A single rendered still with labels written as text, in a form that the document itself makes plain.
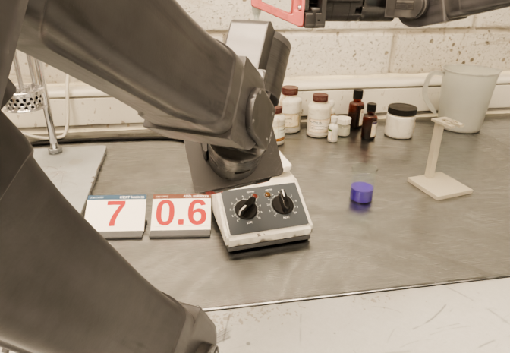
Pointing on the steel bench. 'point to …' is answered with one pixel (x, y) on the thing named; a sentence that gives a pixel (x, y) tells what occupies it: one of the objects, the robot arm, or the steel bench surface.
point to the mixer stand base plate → (73, 171)
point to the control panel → (263, 222)
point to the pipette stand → (432, 185)
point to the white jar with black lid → (401, 121)
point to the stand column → (47, 110)
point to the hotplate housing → (235, 243)
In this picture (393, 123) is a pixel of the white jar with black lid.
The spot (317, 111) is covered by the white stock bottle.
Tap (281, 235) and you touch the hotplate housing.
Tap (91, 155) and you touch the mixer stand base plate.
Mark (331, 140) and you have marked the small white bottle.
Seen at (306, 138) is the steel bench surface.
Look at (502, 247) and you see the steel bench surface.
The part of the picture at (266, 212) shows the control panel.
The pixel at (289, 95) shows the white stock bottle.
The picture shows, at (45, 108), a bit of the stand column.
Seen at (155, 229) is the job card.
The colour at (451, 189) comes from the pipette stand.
